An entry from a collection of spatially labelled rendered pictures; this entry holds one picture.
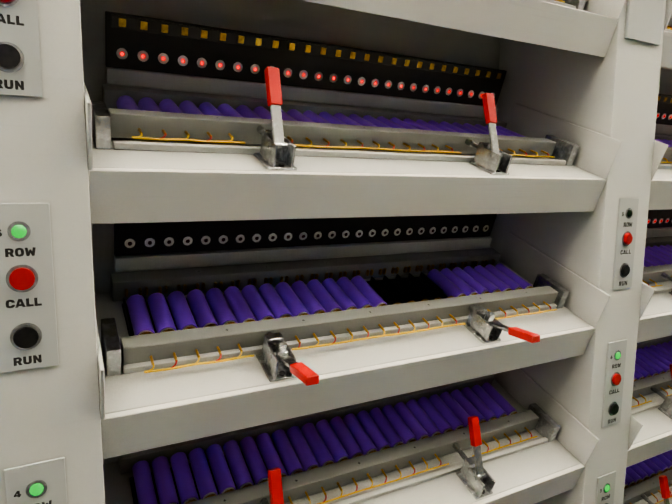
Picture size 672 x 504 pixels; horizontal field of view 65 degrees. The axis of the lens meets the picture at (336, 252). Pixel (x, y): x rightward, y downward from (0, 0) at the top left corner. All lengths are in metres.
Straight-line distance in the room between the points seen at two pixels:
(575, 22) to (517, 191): 0.21
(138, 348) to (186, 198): 0.14
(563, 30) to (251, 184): 0.43
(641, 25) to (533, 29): 0.18
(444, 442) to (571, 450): 0.20
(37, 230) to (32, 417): 0.14
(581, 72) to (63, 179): 0.64
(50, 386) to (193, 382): 0.12
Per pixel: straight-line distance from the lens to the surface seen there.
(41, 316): 0.45
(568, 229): 0.80
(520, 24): 0.68
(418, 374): 0.60
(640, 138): 0.82
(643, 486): 1.16
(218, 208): 0.47
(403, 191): 0.55
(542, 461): 0.83
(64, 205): 0.44
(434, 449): 0.74
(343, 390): 0.55
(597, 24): 0.77
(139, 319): 0.55
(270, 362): 0.52
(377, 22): 0.79
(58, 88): 0.44
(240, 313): 0.57
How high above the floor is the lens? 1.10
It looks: 7 degrees down
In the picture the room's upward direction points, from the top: 1 degrees clockwise
